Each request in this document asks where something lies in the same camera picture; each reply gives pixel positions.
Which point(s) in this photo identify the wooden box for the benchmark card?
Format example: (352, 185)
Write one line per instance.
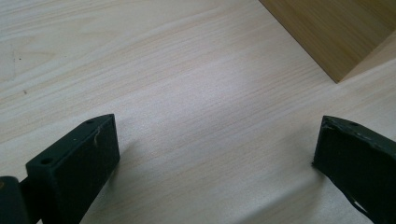
(336, 34)

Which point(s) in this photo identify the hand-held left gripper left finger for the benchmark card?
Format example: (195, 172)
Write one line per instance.
(71, 168)

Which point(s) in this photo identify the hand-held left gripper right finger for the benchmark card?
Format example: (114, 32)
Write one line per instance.
(358, 161)

